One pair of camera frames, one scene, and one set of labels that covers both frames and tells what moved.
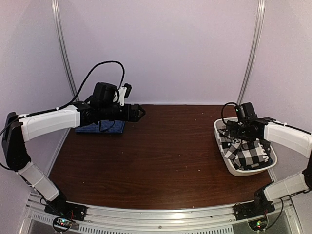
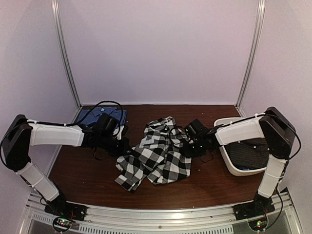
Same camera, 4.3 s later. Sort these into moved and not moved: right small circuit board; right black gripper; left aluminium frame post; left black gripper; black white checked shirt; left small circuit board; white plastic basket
Moved: black white checked shirt; right black gripper; left black gripper
Not moved: white plastic basket; left aluminium frame post; left small circuit board; right small circuit board
